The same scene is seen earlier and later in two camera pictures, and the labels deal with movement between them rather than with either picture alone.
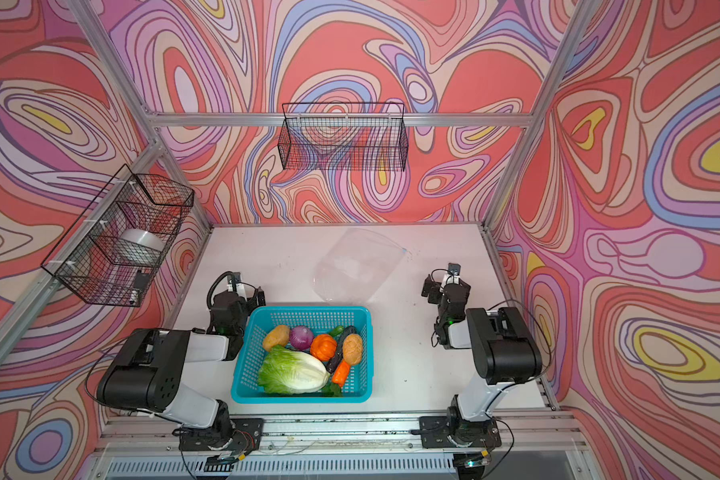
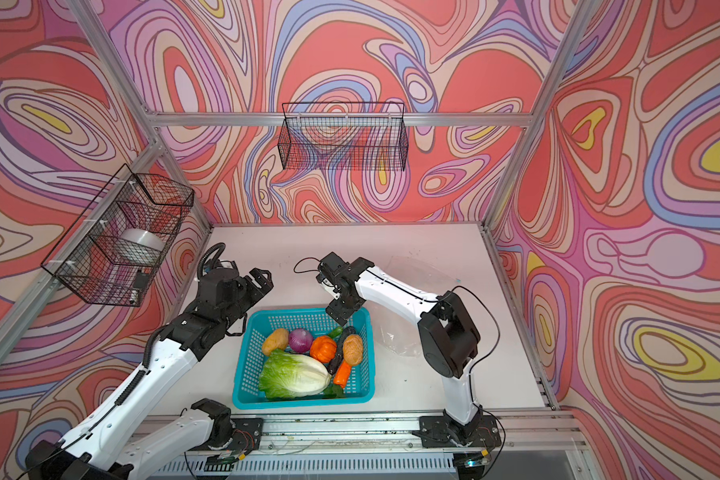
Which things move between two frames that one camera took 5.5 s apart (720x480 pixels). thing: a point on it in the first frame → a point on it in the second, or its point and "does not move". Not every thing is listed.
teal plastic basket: x=358 y=388 does not move
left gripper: x=250 y=302 → x=254 y=292
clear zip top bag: x=357 y=265 → x=395 y=330
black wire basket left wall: x=113 y=250 does not move
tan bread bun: x=352 y=349 does not move
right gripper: x=433 y=288 → x=339 y=313
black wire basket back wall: x=344 y=136 does not move
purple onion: x=301 y=337 does not move
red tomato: x=323 y=347 does not move
